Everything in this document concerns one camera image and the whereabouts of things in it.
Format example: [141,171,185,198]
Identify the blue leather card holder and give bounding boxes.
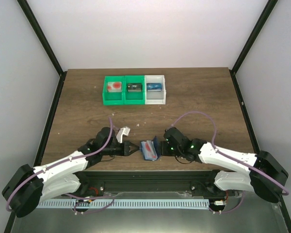
[140,136,162,161]

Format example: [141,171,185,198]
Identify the white card with red dot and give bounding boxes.
[142,142,158,161]

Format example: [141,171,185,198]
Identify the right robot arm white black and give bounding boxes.
[161,127,289,203]

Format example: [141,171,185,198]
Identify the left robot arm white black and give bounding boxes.
[2,126,139,217]

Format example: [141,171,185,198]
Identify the black card in bin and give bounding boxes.
[127,83,143,92]

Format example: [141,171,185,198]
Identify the red white card in bin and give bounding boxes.
[107,82,122,93]

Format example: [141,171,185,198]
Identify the blue card in bin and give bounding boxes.
[146,83,163,92]

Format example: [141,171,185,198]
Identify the middle green plastic bin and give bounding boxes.
[124,75,145,105]

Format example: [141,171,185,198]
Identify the green plastic bin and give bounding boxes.
[102,76,124,106]
[124,75,145,105]

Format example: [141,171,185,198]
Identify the left green plastic bin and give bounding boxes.
[102,76,124,106]

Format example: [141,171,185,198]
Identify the white plastic bin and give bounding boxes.
[144,75,166,105]

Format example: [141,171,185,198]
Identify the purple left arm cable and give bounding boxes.
[5,116,122,212]

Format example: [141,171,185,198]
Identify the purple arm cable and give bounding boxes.
[5,116,122,212]
[169,111,290,196]

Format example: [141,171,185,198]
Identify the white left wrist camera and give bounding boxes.
[116,126,130,143]

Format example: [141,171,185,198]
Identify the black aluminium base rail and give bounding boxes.
[67,170,240,199]

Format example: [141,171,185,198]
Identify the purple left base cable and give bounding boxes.
[63,193,115,216]

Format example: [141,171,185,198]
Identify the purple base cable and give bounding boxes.
[212,194,246,215]
[63,193,115,216]

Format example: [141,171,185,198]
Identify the light blue slotted cable duct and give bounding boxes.
[37,199,210,210]

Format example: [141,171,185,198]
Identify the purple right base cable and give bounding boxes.
[212,194,246,215]

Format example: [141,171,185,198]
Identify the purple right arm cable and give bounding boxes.
[169,111,290,196]

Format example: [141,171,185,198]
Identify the left black frame post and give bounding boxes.
[16,0,65,76]

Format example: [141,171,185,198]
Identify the black frame post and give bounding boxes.
[229,0,278,76]
[16,0,65,76]

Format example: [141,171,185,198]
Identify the right black frame post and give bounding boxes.
[229,0,278,76]

